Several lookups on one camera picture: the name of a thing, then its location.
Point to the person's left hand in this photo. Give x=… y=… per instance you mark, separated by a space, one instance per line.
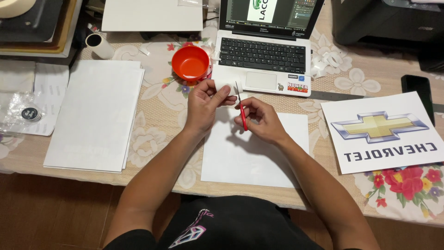
x=201 y=107

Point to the person's right hand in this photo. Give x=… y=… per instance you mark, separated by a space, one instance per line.
x=269 y=125

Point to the small white paper piece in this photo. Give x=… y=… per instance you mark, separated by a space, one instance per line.
x=233 y=87

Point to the single white paper sheet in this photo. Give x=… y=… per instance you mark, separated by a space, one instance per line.
x=242 y=159

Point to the orange plastic bowl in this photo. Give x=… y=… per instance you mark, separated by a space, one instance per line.
x=190 y=64

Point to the floral beige tablecloth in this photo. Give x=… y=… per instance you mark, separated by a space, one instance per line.
x=156 y=114

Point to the white paper scraps pile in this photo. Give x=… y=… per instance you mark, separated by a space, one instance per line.
x=211 y=48

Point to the white laptop with stickers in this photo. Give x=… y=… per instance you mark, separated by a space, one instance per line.
x=263 y=55

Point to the long metal ruler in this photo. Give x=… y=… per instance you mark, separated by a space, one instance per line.
x=333 y=96

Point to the curled white paper scraps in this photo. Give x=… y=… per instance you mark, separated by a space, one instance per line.
x=326 y=62

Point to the large white board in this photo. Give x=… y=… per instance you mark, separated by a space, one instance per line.
x=152 y=15

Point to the person's black printed shirt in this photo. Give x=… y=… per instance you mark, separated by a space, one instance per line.
x=236 y=225

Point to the stack of white sheets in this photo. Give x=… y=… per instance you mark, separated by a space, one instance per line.
x=95 y=114

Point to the printed gold emblem sheet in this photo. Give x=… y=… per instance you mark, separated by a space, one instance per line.
x=381 y=135

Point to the white paper roll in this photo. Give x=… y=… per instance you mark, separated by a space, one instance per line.
x=102 y=47

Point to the thin white printed sheets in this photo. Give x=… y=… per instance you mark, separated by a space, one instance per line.
x=52 y=86

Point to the black phone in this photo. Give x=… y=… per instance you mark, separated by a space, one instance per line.
x=418 y=92

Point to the black printer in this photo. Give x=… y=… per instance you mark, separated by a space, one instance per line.
x=385 y=24

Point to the heap of boards and press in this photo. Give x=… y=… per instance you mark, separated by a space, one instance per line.
x=38 y=31

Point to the clear plastic bag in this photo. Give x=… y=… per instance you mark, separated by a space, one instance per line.
x=14 y=107

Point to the cream tape roll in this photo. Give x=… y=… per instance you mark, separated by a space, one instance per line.
x=14 y=7

